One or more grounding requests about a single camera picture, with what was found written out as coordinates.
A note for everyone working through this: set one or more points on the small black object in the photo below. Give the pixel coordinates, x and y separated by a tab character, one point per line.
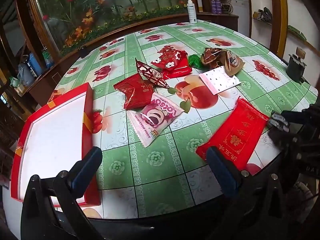
82	51

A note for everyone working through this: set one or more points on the red box with white inside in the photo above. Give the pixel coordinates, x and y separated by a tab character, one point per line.
50	142

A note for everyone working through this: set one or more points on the blue bottle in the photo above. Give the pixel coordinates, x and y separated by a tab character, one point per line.
35	65

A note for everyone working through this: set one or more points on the black stand device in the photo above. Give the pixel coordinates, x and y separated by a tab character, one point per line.
296	66

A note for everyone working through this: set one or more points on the small red snack packet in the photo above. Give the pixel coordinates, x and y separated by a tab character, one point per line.
132	90

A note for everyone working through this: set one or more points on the red white-flower snack packet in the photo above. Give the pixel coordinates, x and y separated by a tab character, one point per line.
170	56

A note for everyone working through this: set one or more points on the white spray bottle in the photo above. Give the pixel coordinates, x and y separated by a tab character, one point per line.
192	11

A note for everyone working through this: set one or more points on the large red snack packet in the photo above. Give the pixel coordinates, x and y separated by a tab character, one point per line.
235	135

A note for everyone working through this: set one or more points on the artificial flower glass display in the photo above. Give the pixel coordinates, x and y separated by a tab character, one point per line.
100	7

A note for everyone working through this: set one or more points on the purple bottle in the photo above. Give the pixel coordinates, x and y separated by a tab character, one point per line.
213	5
218	6

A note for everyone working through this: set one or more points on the red white lattice snack packet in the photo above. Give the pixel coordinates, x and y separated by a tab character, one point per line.
147	71

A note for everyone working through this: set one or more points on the glossy red snack packet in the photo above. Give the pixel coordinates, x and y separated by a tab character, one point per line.
178	71

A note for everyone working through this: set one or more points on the green snack packet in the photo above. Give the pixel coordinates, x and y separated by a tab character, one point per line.
195	61

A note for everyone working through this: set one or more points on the dark tool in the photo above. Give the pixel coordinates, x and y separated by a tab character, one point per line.
262	14

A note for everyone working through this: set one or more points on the green fruit-print tablecloth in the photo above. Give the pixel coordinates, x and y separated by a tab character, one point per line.
155	160

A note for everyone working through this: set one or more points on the reddish brown snack packet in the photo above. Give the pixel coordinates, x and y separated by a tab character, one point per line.
212	57

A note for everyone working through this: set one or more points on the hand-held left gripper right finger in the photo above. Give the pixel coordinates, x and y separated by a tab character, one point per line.
220	168

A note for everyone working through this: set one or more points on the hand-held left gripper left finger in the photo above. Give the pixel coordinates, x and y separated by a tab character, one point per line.
85	170

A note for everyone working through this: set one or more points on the white pink dotted snack packet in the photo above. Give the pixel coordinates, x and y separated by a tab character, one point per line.
220	80

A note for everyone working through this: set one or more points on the green bottle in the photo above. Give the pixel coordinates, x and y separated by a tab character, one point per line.
47	57

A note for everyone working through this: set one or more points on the green leaf-shaped object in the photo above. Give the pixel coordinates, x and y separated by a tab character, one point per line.
297	32

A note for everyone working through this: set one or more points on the grey-blue bag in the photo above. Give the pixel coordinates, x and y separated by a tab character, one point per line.
23	75

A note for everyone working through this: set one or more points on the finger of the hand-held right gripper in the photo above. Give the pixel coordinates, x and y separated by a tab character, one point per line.
282	121

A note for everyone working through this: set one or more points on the pink bear snack packet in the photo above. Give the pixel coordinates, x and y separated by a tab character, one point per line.
155	115

